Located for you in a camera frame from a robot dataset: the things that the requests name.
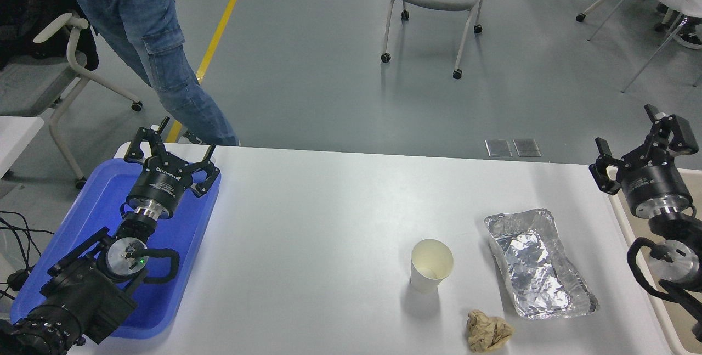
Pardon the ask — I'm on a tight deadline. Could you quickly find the metal floor plate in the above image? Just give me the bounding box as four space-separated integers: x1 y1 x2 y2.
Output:
485 139 513 158
513 138 542 157

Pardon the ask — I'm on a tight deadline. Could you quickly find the black cable plug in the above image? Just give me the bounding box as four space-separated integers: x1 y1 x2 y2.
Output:
5 268 31 293

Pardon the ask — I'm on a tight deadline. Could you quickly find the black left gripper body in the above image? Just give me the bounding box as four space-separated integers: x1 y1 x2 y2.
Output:
126 157 194 218

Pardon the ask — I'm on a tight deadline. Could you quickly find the black shoe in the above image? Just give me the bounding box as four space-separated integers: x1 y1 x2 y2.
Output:
673 30 702 51

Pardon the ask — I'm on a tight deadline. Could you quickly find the large pale bin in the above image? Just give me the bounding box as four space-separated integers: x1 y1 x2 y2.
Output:
603 167 702 355

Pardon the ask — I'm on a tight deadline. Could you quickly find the grey metal-legged chair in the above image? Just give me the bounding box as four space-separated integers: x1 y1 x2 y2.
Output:
621 12 702 93

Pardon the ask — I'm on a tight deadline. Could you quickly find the person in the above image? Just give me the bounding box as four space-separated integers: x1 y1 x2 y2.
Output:
50 0 241 147

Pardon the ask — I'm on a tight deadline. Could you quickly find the crumpled silver foil tray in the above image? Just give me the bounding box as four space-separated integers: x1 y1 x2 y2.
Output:
484 209 600 320

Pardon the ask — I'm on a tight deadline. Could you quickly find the black cable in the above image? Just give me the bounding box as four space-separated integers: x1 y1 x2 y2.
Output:
0 210 55 269

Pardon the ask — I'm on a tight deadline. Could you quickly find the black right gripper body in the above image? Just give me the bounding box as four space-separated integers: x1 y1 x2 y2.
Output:
617 159 694 218

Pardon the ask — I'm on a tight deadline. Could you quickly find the small white table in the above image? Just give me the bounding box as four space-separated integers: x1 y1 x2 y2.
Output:
0 116 44 199

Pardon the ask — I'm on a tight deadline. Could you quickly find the crumpled tan paper ball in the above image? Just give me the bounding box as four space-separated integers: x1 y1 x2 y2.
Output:
466 309 515 353

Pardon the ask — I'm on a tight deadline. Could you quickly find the blue plastic tray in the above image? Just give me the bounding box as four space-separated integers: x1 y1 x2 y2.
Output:
10 157 223 340

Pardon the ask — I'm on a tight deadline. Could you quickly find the white paper cup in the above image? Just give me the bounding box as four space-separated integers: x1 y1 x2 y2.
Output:
410 239 455 293

